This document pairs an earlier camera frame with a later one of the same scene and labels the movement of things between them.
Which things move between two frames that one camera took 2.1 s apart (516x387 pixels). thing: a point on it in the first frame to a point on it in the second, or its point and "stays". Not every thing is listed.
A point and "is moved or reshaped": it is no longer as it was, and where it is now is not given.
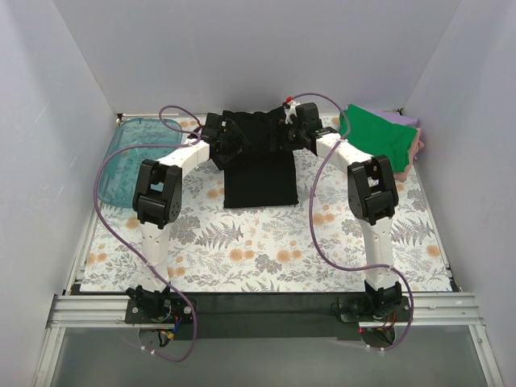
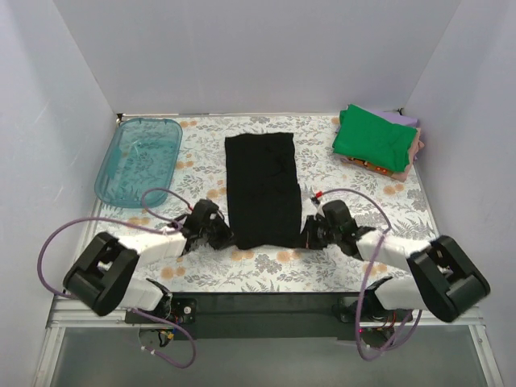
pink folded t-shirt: [416, 146] stays
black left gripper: [232, 135] to [222, 235]
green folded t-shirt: [373, 136] stays
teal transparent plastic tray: [115, 181] stays
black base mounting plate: [255, 316] stays
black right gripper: [286, 131] to [311, 235]
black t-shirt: [257, 176] is moved or reshaped
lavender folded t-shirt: [396, 118] stays
